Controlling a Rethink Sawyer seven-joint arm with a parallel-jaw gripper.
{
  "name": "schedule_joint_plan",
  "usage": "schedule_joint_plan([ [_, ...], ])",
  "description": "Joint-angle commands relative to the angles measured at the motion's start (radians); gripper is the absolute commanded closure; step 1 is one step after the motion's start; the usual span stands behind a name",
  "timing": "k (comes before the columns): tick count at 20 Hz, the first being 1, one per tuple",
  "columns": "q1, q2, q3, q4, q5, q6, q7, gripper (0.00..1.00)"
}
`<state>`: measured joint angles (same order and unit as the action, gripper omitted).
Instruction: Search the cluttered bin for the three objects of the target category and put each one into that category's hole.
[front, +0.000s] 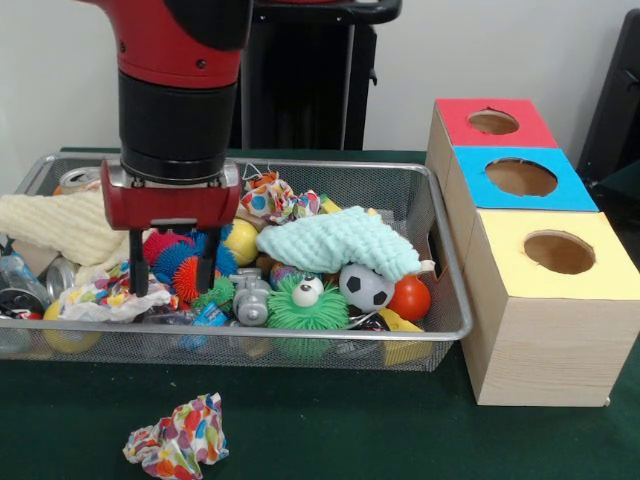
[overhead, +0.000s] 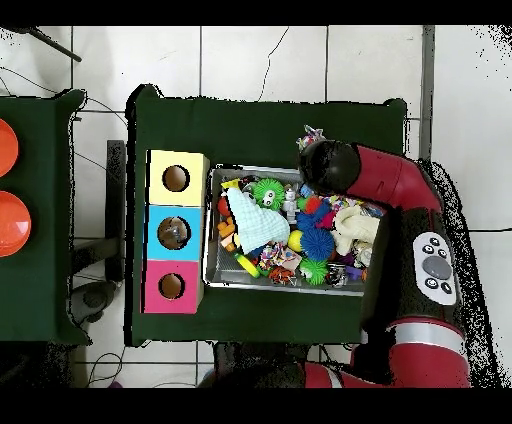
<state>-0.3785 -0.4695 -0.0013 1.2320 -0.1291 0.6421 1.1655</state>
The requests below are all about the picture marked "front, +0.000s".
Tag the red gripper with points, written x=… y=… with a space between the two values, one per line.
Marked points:
x=170 y=208

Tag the cream waffle cloth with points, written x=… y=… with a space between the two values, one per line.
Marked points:
x=55 y=225

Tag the mint green waffle cloth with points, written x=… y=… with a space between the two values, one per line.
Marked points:
x=340 y=240

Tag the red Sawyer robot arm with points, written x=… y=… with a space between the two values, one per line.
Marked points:
x=175 y=70

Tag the wooden box with three holes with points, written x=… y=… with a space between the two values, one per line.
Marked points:
x=545 y=330

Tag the orange spiky ball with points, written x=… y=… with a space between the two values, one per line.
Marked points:
x=186 y=282

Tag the yellow ball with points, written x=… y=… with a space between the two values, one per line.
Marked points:
x=242 y=242

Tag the grey robot toy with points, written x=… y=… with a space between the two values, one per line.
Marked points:
x=250 y=300

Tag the crushed silver can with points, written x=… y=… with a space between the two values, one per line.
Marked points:
x=78 y=178

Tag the green fuzzy toy with eyes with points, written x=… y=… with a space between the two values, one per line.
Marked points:
x=305 y=305

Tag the black and white soccer ball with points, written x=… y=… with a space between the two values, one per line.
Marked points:
x=366 y=288

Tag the yellow cheese wedge toy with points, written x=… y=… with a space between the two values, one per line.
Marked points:
x=400 y=325

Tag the red ball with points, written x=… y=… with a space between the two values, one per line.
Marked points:
x=412 y=297

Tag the black panel stand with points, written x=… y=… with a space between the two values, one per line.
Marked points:
x=615 y=100

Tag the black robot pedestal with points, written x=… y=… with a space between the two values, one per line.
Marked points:
x=310 y=90

